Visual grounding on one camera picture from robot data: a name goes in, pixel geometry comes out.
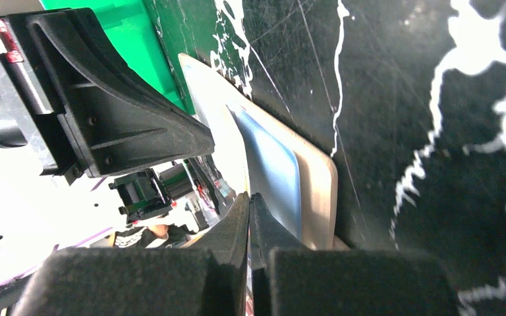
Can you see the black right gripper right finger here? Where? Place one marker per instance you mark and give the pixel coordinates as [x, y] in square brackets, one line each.
[290, 279]

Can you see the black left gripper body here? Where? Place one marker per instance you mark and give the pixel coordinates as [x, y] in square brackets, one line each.
[27, 117]

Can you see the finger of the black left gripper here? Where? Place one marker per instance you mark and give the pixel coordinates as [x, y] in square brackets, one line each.
[104, 114]

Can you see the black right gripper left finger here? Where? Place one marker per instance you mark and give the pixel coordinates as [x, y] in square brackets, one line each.
[206, 278]

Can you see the green plastic bin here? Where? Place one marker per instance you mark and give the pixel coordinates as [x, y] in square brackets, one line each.
[130, 30]

